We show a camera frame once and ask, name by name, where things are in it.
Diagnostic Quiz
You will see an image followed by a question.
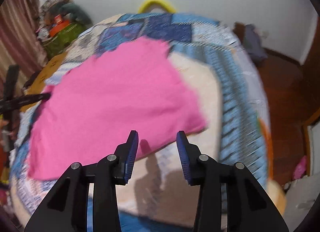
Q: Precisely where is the pink knitted cardigan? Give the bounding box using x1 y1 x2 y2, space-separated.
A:
28 36 207 181

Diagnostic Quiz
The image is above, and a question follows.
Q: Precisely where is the dark clothes pile on chair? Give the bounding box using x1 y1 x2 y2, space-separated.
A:
233 22 268 65

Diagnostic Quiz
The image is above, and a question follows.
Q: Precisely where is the wooden lap desk tray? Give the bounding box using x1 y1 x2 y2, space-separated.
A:
19 52 68 112

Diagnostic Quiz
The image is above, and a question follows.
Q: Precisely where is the pink striped curtain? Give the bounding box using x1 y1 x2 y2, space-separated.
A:
1 0 48 94

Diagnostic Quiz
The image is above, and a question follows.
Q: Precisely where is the green bag with clutter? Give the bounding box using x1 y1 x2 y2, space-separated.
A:
36 0 93 59

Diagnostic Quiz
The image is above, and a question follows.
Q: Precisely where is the blue patchwork bed quilt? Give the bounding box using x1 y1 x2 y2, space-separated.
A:
10 13 287 232

